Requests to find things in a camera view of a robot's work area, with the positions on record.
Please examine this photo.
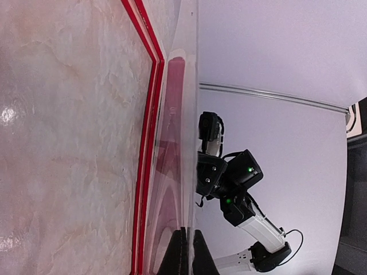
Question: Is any clear acrylic sheet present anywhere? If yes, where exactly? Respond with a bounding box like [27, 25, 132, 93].
[144, 1, 198, 274]

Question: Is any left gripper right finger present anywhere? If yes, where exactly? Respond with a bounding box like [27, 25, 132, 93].
[192, 230, 219, 275]

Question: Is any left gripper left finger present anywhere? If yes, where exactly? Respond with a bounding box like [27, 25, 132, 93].
[157, 227, 189, 275]

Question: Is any wooden red photo frame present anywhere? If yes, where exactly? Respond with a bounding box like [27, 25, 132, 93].
[123, 1, 169, 274]

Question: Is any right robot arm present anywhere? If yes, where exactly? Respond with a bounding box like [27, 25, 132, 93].
[196, 150, 291, 274]

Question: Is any right aluminium post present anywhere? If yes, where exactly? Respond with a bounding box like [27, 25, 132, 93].
[199, 82, 349, 114]

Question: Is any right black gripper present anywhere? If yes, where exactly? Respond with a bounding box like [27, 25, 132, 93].
[196, 152, 228, 200]

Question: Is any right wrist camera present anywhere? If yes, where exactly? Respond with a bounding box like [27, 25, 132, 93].
[198, 111, 224, 158]

